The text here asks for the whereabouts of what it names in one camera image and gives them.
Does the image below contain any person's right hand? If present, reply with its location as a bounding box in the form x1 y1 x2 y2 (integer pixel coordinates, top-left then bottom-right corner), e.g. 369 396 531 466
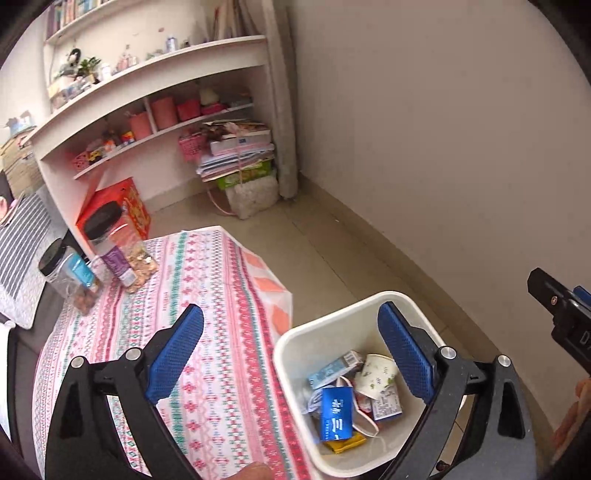
551 376 591 463

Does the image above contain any small white label carton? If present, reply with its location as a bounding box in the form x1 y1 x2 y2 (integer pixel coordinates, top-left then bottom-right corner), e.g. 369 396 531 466
371 385 403 422

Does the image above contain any small pink bin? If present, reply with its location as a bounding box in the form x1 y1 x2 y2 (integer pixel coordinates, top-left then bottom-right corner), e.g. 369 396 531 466
129 113 153 140

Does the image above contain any white trash bin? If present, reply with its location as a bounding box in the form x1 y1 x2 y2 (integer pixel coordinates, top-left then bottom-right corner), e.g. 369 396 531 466
272 291 468 479

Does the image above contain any blue packet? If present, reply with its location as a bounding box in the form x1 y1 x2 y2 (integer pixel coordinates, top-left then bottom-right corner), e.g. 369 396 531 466
318 386 356 444

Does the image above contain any tall pink bin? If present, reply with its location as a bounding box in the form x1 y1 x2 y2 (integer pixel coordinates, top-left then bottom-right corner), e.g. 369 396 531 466
150 96 179 130

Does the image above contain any small milk carton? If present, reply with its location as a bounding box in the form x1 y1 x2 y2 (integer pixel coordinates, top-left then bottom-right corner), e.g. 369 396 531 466
306 349 366 389

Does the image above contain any floral paper cup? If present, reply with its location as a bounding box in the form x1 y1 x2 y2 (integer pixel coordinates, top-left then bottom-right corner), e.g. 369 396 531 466
353 353 400 400

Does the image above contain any yellow snack bag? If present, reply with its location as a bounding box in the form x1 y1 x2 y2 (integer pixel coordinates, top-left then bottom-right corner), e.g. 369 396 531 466
321 433 369 456

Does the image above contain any white shelf unit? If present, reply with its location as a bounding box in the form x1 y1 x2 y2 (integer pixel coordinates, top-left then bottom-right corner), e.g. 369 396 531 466
28 0 279 259

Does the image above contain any white face mask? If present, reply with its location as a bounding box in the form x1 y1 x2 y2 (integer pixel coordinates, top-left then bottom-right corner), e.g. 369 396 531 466
350 401 385 438

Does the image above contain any grey striped sofa cover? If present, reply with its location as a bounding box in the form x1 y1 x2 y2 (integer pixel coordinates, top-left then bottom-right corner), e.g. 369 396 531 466
0 193 55 329

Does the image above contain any red cardboard box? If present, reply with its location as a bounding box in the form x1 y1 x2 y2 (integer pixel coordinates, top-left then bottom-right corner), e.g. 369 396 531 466
76 178 153 241

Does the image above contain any orange checked plastic sheet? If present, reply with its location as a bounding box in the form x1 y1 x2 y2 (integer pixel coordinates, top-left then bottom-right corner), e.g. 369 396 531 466
240 247 294 340

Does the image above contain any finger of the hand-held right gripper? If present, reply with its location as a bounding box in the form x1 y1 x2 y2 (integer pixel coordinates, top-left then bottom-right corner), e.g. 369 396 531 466
527 268 591 319
551 309 591 366

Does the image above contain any patterned pink tablecloth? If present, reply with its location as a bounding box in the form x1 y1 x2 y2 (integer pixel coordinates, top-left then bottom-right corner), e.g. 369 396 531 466
32 226 315 480

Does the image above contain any potted green plant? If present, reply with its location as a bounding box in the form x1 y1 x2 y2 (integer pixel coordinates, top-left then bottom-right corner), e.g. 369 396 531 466
76 57 103 85

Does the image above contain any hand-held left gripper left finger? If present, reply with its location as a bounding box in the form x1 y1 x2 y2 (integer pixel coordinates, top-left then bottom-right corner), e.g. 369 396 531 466
44 304 205 480

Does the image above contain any purple label plastic jar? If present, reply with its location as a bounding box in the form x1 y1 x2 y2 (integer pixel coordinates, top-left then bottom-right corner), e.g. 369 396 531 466
83 200 160 294

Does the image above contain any blue label plastic jar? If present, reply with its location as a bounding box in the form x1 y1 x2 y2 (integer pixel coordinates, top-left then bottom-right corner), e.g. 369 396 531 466
38 240 105 317

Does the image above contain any tied stack of books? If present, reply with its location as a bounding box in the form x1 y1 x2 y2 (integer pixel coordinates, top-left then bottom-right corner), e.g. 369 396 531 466
196 120 276 179

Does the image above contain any green box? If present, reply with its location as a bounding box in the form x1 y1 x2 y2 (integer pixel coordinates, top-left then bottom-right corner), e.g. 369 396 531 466
217 161 274 191

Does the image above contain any grey curtain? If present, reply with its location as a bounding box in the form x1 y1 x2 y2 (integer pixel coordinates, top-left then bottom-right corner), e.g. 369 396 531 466
262 0 302 200

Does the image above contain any row of books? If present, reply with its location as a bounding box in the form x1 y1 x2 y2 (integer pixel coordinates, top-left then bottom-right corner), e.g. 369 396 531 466
45 0 108 41

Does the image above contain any hanging pink basket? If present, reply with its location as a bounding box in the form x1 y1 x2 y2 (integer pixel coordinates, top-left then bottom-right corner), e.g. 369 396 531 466
178 133 206 161

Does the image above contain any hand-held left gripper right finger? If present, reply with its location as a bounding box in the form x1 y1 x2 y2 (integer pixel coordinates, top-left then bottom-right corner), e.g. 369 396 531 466
378 301 539 480

